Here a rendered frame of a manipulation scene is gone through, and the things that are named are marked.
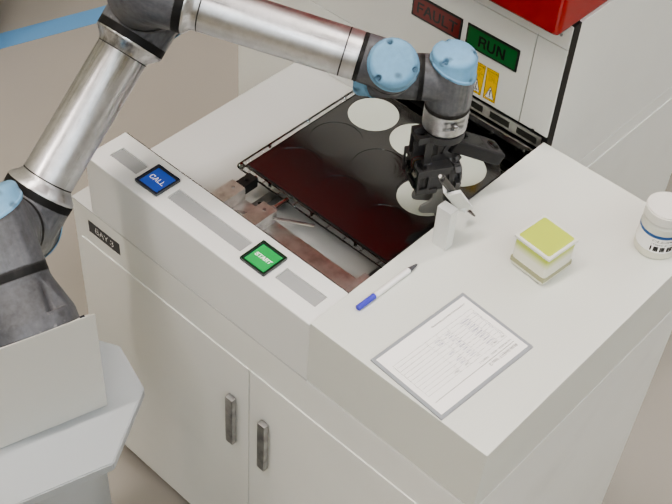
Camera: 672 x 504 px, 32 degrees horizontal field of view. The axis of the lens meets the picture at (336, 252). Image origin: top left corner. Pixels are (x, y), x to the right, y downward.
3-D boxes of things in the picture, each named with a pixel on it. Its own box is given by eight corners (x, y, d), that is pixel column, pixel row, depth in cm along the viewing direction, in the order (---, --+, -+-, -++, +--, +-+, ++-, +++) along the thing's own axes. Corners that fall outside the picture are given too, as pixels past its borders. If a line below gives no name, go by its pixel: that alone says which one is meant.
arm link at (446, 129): (460, 88, 194) (479, 118, 189) (456, 109, 198) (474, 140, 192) (417, 94, 192) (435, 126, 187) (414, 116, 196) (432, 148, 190)
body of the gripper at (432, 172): (400, 170, 204) (407, 116, 195) (446, 162, 206) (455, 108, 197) (416, 200, 199) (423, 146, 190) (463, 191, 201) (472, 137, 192)
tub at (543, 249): (537, 242, 199) (544, 213, 194) (571, 267, 195) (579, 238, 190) (507, 262, 195) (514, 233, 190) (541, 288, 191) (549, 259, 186)
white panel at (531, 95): (245, 13, 264) (246, -154, 236) (539, 193, 228) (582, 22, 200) (235, 19, 263) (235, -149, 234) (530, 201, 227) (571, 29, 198)
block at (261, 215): (263, 211, 212) (263, 199, 210) (276, 221, 211) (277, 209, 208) (231, 233, 208) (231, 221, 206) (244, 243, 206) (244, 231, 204)
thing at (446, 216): (450, 224, 200) (460, 165, 191) (468, 235, 199) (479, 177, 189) (427, 241, 197) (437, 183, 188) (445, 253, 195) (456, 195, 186)
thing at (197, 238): (130, 187, 223) (125, 131, 213) (344, 348, 199) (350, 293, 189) (91, 211, 218) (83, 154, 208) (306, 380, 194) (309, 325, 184)
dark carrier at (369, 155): (370, 87, 237) (370, 85, 236) (507, 170, 221) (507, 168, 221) (247, 166, 218) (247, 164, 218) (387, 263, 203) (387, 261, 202)
